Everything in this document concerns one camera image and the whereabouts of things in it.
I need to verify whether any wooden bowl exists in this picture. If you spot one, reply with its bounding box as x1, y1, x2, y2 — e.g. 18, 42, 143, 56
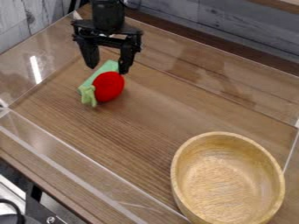
171, 131, 286, 224

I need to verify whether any clear acrylic enclosure wall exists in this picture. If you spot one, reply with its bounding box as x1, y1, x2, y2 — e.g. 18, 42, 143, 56
0, 19, 299, 224

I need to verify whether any black cable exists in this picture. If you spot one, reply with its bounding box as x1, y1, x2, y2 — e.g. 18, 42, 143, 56
0, 199, 26, 224

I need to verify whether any red plush strawberry toy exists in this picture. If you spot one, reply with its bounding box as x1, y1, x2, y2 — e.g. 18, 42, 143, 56
79, 71, 126, 107

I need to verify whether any green rectangular block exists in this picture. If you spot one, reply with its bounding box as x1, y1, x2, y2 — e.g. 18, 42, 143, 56
80, 59, 118, 87

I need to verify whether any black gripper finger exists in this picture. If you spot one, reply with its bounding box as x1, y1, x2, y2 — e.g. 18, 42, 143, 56
76, 37, 99, 69
118, 44, 136, 74

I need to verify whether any black metal table frame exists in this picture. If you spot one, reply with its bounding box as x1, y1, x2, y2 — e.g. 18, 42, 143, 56
0, 171, 80, 224

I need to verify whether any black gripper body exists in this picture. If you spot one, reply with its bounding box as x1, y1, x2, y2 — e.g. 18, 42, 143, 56
71, 0, 143, 52

